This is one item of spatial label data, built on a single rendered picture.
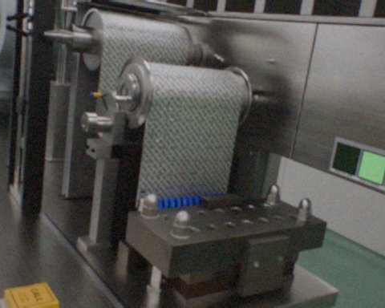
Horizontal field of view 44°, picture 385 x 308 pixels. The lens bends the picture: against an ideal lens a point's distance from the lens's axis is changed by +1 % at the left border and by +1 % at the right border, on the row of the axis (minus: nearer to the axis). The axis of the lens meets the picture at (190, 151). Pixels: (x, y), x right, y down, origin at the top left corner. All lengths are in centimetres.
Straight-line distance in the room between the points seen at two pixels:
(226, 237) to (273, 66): 45
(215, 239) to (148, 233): 12
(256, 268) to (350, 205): 300
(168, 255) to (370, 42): 54
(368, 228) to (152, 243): 307
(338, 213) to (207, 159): 299
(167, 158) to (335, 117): 35
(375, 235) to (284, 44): 283
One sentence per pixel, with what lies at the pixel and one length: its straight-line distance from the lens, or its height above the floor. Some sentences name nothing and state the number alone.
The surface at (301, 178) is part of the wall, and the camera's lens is 418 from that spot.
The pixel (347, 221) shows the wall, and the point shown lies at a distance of 393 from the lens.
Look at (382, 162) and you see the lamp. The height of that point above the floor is 120.
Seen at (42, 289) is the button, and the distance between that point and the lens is 87.
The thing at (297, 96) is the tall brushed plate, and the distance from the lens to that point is 107.
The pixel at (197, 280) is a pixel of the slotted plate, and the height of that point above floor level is 95.
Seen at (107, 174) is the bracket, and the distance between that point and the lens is 102.
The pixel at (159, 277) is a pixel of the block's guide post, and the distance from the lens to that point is 92.
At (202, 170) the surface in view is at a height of 109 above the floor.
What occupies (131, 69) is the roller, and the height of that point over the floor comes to 130.
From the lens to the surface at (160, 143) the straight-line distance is 96.
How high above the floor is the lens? 136
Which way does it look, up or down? 13 degrees down
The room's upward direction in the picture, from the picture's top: 8 degrees clockwise
